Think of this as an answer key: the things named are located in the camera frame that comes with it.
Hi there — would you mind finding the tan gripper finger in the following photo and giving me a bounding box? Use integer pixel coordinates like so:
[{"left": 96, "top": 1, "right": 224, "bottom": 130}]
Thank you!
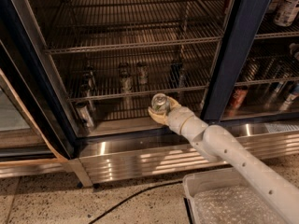
[
  {"left": 168, "top": 97, "right": 181, "bottom": 110},
  {"left": 148, "top": 107, "right": 168, "bottom": 125}
]

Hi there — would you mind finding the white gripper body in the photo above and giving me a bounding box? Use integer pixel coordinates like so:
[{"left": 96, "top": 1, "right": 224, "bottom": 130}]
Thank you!
[{"left": 167, "top": 106, "right": 208, "bottom": 139}]

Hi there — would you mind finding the silver 7up can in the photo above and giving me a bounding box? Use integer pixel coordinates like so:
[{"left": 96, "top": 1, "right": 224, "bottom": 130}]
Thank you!
[{"left": 151, "top": 93, "right": 170, "bottom": 115}]

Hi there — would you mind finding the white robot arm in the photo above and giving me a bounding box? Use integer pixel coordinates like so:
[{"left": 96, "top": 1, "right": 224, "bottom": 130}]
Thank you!
[{"left": 148, "top": 93, "right": 299, "bottom": 224}]

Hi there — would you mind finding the can left of centre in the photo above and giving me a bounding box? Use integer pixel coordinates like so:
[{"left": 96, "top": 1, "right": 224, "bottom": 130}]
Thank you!
[{"left": 119, "top": 63, "right": 133, "bottom": 93}]

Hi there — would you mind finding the red soda can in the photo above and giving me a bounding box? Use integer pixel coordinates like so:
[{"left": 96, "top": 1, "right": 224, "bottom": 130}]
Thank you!
[{"left": 227, "top": 86, "right": 249, "bottom": 117}]

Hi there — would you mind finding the stainless steel fridge base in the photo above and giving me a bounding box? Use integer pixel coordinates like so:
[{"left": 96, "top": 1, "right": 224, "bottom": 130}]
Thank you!
[{"left": 69, "top": 119, "right": 299, "bottom": 187}]

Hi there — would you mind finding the dark can at left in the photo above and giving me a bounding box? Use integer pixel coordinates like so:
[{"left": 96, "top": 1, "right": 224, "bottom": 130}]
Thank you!
[{"left": 82, "top": 65, "right": 96, "bottom": 95}]

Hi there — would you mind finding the silver can bottom left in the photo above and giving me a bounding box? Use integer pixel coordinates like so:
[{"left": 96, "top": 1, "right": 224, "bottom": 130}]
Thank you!
[{"left": 75, "top": 102, "right": 94, "bottom": 128}]

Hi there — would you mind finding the blue white can right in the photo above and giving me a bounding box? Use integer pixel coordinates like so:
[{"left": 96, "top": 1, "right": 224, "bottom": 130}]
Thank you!
[{"left": 279, "top": 83, "right": 299, "bottom": 111}]

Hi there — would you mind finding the open glass fridge door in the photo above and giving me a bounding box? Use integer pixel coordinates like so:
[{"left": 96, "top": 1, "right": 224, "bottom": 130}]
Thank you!
[{"left": 0, "top": 0, "right": 76, "bottom": 177}]

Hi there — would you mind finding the white can upper right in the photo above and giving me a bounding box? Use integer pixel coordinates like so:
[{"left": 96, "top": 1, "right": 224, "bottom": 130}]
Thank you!
[{"left": 274, "top": 0, "right": 299, "bottom": 27}]

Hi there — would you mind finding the clear plastic bin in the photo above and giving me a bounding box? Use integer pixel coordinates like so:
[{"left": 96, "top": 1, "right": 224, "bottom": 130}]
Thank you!
[{"left": 183, "top": 168, "right": 282, "bottom": 224}]

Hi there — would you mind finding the bubble wrap sheet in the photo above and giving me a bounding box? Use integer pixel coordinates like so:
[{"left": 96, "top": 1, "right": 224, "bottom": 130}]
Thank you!
[{"left": 194, "top": 186, "right": 285, "bottom": 224}]

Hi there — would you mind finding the lower wire fridge shelf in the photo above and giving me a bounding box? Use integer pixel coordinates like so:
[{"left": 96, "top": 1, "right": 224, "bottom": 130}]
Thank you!
[{"left": 66, "top": 49, "right": 213, "bottom": 102}]

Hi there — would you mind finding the wire fridge shelf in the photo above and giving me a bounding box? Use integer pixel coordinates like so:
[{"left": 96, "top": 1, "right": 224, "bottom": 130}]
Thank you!
[
  {"left": 66, "top": 49, "right": 213, "bottom": 102},
  {"left": 46, "top": 0, "right": 225, "bottom": 54}
]

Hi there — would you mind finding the black floor cable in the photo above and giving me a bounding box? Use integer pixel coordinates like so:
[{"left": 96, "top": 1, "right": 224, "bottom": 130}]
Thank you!
[{"left": 88, "top": 179, "right": 184, "bottom": 224}]

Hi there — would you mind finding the right compartment wire shelf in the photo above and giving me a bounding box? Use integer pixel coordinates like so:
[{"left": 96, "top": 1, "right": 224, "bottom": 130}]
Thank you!
[{"left": 235, "top": 43, "right": 299, "bottom": 86}]

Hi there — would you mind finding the upper wire fridge shelf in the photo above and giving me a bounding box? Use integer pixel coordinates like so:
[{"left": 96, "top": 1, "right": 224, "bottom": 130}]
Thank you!
[{"left": 46, "top": 0, "right": 225, "bottom": 54}]

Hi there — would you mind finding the dark blue fridge door frame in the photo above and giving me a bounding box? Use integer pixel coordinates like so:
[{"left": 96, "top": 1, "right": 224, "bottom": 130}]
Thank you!
[{"left": 201, "top": 0, "right": 270, "bottom": 123}]

